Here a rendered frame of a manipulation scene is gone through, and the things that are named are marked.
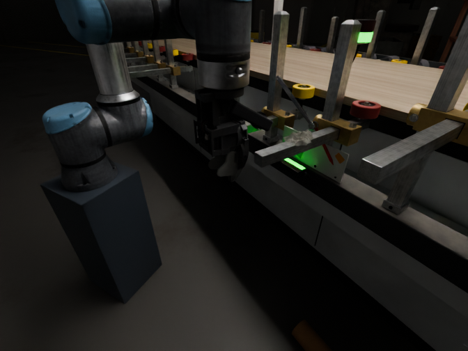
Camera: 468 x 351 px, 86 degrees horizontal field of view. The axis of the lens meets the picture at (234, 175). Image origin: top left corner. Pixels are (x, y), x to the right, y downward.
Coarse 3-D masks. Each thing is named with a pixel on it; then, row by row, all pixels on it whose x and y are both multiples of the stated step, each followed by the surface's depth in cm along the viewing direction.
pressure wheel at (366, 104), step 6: (354, 102) 76; (360, 102) 76; (366, 102) 74; (372, 102) 76; (354, 108) 74; (360, 108) 73; (366, 108) 72; (372, 108) 72; (378, 108) 72; (354, 114) 75; (360, 114) 73; (366, 114) 73; (372, 114) 72; (378, 114) 74
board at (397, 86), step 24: (192, 48) 190; (264, 48) 190; (288, 48) 190; (264, 72) 115; (288, 72) 115; (312, 72) 115; (360, 72) 115; (384, 72) 115; (408, 72) 115; (432, 72) 115; (360, 96) 83; (384, 96) 83; (408, 96) 83
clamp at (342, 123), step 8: (320, 120) 75; (328, 120) 73; (336, 120) 73; (344, 120) 73; (320, 128) 76; (344, 128) 69; (352, 128) 68; (360, 128) 69; (344, 136) 70; (352, 136) 69; (344, 144) 70
